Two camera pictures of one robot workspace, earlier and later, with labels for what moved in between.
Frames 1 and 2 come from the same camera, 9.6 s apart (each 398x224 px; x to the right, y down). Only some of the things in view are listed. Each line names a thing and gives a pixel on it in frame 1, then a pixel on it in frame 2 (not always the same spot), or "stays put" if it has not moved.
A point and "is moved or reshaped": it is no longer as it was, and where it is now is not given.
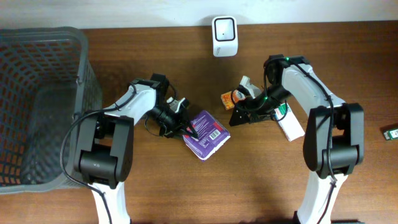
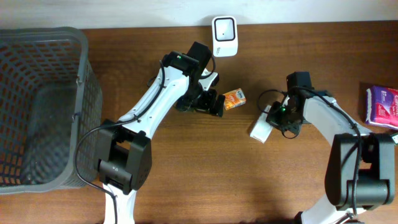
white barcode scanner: (225, 36) stays put
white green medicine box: (289, 123) is moved or reshaped
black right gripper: (247, 111) to (280, 121)
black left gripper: (176, 126) to (210, 101)
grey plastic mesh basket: (48, 79) stays put
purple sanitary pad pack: (212, 135) to (382, 106)
